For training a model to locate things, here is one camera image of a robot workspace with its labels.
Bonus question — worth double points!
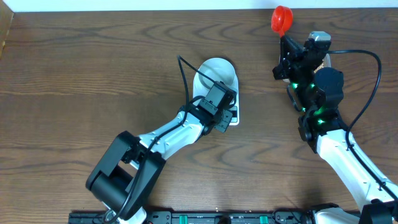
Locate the red plastic measuring scoop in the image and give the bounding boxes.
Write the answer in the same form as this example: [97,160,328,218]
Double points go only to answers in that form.
[271,6,294,37]

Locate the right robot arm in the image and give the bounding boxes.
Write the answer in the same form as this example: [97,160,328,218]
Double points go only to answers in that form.
[272,31,397,223]

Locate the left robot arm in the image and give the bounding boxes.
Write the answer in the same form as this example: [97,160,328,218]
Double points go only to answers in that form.
[86,82,237,223]

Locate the white digital kitchen scale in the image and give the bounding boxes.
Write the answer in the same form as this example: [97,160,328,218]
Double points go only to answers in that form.
[193,73,240,126]

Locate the grey round bowl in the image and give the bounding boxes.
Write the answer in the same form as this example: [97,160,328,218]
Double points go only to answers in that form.
[198,58,236,86]

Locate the soybeans in container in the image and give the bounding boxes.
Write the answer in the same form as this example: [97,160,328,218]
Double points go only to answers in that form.
[314,61,325,73]

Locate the clear plastic container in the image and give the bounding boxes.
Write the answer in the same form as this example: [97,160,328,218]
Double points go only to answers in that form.
[323,54,331,67]

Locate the left black cable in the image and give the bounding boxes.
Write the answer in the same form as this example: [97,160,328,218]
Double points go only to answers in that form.
[105,55,218,223]

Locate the black cable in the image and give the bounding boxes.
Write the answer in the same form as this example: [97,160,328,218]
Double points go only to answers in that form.
[105,55,218,223]
[326,49,398,200]

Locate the right black cable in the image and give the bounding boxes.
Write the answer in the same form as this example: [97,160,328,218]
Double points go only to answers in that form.
[326,49,398,200]

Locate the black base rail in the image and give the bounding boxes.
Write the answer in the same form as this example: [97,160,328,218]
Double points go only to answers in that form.
[68,210,312,224]

